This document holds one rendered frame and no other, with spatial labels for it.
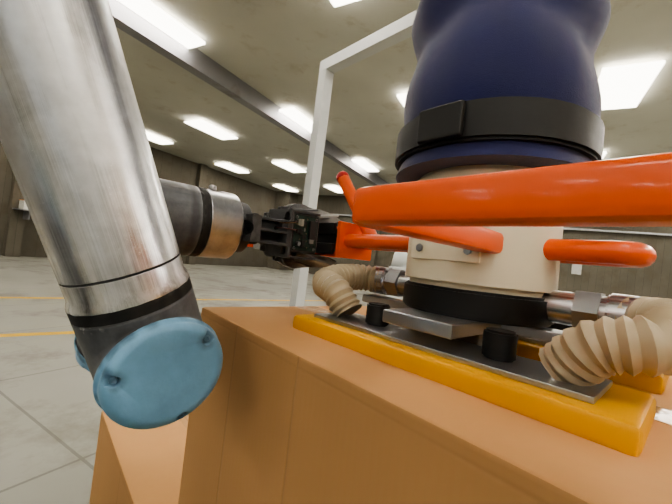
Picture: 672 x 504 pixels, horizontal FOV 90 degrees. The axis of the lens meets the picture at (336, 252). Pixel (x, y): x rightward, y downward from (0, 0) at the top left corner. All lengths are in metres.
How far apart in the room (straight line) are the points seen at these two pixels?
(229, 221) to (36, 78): 0.24
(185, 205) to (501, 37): 0.37
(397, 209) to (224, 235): 0.30
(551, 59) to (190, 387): 0.43
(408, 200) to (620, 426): 0.19
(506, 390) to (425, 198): 0.17
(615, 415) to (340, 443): 0.18
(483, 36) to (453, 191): 0.27
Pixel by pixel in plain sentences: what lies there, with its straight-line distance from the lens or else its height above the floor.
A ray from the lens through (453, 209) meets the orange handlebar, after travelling 0.16.
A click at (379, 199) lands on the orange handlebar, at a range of 0.19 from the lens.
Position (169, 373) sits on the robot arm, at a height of 1.00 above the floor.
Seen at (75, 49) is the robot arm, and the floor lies 1.21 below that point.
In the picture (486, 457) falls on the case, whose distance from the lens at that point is 0.23.
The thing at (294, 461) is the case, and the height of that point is 0.91.
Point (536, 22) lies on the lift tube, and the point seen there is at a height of 1.34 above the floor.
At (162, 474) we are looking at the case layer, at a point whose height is 0.54.
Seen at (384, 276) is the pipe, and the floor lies 1.08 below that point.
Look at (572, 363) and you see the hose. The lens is 0.31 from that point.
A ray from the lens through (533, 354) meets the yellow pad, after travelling 0.48.
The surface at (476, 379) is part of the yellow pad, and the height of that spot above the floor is 1.02.
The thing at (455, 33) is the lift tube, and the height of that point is 1.34.
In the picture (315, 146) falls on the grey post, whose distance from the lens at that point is 3.87.
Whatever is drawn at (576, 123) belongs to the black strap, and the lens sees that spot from 0.40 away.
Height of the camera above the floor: 1.10
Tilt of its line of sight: level
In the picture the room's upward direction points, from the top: 7 degrees clockwise
